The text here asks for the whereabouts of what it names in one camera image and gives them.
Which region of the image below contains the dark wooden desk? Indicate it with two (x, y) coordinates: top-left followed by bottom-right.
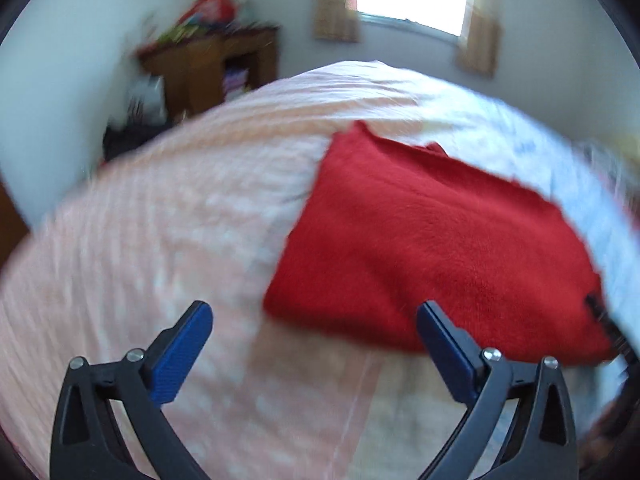
(137, 27), (278, 121)

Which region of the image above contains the red gift bag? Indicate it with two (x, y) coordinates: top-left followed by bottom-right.
(180, 0), (236, 26)

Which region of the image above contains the black bag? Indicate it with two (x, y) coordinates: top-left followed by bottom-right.
(102, 120), (171, 163)

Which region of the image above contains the bed with pink sheet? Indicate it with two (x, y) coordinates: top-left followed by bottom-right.
(0, 60), (640, 480)

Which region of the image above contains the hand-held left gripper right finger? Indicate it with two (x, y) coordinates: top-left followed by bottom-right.
(416, 301), (581, 480)

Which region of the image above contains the white paper bag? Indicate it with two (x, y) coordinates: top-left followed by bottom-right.
(112, 75), (168, 128)

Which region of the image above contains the beige patterned curtain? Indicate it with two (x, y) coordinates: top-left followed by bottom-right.
(314, 0), (361, 43)
(455, 5), (501, 78)

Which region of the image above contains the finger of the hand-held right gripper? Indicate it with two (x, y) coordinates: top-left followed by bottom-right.
(584, 294), (638, 376)

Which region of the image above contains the red towel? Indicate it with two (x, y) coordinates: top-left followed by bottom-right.
(263, 120), (616, 366)

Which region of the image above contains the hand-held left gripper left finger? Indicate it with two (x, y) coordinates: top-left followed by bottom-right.
(50, 301), (213, 480)

